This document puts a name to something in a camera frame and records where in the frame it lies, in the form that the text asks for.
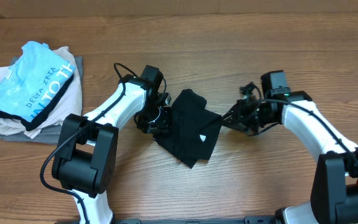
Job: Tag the beige folded shirt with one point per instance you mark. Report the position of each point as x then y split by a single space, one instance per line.
67 105

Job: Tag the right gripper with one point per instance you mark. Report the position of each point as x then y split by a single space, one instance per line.
238 121

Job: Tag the black t-shirt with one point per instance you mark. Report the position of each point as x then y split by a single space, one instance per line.
195 129

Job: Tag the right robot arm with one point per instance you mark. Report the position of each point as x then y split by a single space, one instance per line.
334 194

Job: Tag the grey folded shirt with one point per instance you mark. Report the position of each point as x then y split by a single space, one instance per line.
51 135

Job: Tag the light blue folded shirt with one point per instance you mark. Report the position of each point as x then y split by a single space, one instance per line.
33 81

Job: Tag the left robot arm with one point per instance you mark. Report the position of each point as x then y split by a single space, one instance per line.
85 157

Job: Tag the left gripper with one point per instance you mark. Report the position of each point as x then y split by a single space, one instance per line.
164 124

